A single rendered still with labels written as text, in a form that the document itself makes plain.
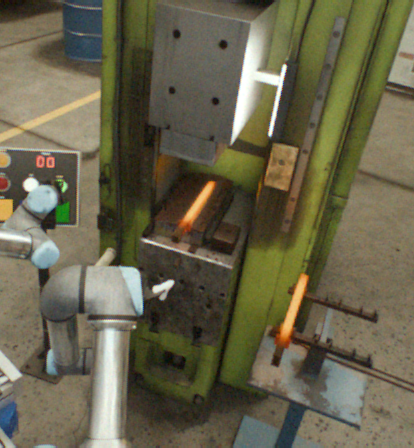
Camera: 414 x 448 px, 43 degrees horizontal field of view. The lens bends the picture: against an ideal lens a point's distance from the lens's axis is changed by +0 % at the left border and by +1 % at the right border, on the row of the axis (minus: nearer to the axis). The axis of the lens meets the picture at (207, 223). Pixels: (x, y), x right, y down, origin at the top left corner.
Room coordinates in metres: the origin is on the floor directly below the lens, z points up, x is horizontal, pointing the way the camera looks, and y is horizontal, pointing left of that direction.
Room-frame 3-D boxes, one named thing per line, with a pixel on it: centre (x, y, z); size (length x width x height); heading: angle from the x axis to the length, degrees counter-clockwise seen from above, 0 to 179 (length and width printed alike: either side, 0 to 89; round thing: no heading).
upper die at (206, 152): (1.81, 0.06, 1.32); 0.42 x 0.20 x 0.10; 167
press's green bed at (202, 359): (1.81, 0.00, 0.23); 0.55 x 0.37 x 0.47; 167
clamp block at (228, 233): (1.62, -0.08, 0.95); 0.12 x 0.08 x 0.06; 167
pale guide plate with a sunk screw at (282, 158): (1.66, -0.23, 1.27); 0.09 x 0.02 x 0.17; 77
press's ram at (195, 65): (1.80, 0.02, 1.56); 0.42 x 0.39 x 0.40; 167
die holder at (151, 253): (1.81, 0.00, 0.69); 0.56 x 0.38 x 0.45; 167
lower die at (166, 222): (1.81, 0.06, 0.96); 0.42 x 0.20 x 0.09; 167
